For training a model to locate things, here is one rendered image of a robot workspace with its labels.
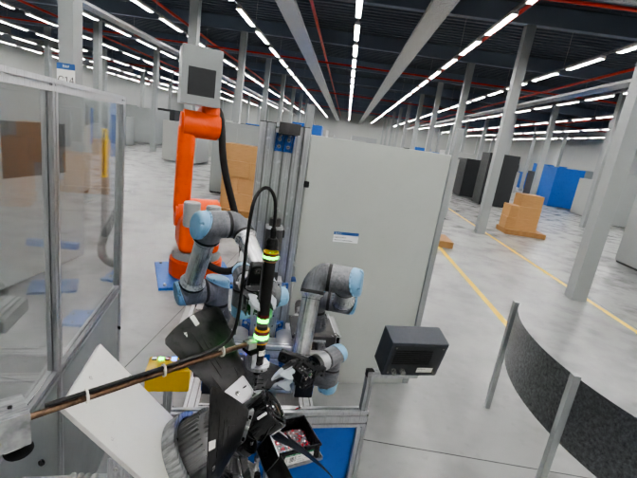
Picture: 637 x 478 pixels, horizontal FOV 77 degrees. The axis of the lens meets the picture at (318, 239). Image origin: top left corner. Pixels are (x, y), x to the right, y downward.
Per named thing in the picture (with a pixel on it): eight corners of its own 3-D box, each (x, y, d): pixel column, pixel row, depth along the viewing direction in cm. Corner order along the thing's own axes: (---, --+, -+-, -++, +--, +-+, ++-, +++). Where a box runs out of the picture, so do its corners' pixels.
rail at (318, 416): (150, 432, 158) (151, 413, 156) (152, 424, 162) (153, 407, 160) (366, 427, 178) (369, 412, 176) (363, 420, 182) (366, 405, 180)
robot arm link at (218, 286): (232, 304, 198) (235, 279, 194) (206, 308, 190) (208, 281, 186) (223, 295, 207) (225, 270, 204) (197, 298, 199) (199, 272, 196)
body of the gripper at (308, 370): (305, 374, 136) (328, 362, 145) (288, 360, 141) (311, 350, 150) (300, 393, 138) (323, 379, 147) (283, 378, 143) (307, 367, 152)
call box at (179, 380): (143, 395, 150) (144, 370, 148) (149, 378, 160) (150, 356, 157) (188, 395, 154) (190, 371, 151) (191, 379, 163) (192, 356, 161)
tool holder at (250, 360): (249, 377, 115) (253, 347, 113) (235, 366, 120) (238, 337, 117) (274, 368, 122) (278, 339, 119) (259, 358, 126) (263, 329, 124)
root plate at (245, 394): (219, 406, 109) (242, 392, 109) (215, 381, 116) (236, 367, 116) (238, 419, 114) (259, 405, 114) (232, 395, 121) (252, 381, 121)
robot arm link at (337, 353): (347, 366, 159) (351, 346, 157) (329, 376, 151) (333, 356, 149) (332, 357, 164) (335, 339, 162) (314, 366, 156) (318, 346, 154)
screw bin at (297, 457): (265, 473, 143) (267, 457, 141) (251, 440, 157) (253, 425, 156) (319, 459, 153) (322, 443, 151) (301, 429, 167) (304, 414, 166)
